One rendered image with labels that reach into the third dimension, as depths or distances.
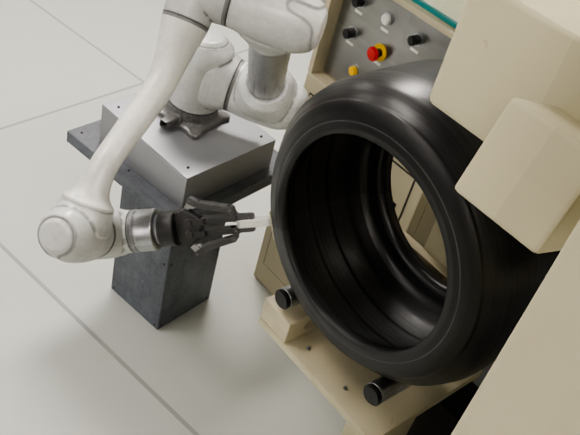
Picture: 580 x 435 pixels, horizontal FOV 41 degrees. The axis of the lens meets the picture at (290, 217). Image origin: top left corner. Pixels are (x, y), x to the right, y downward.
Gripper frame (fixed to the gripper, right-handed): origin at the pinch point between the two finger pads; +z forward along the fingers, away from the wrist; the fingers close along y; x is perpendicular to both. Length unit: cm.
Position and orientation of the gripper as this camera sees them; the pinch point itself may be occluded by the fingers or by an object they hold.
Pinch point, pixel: (255, 221)
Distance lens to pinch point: 157.5
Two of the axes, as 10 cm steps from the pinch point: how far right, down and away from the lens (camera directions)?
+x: -1.3, 3.0, -9.5
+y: 1.2, 9.5, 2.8
